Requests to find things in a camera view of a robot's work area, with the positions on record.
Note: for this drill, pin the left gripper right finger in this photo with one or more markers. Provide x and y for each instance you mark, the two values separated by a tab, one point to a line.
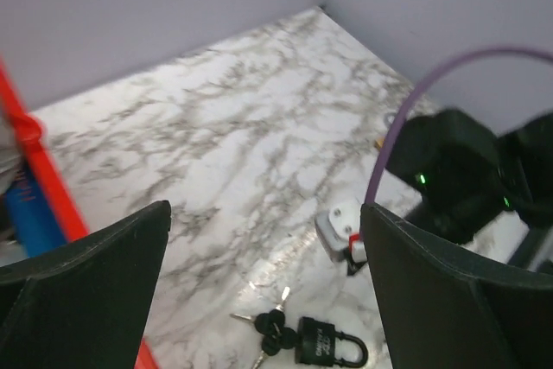
444	307

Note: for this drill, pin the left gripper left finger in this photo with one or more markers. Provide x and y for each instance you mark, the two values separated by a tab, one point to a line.
85	304

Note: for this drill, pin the black padlock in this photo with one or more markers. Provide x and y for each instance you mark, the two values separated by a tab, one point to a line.
316	345

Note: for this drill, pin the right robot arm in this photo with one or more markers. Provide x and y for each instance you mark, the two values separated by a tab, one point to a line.
468	176

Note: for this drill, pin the black key bunch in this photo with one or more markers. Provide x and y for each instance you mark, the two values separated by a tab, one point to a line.
276	336

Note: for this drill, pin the red plastic basket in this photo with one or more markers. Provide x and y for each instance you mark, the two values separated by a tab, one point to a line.
42	211

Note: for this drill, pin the open brass padlock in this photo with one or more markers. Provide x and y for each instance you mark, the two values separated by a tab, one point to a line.
388	121

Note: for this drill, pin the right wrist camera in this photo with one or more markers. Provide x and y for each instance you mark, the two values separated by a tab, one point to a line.
338	230

